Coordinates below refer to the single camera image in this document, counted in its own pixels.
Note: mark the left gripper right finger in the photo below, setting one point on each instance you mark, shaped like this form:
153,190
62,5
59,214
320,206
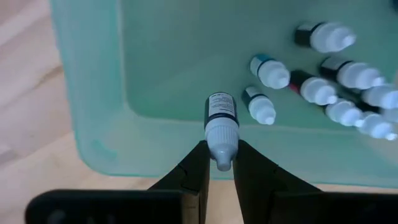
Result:
258,186

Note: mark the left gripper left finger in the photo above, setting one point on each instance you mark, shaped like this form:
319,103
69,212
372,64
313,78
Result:
192,174

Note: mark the green translucent plastic tray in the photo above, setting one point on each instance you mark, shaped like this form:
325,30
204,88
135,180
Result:
186,46

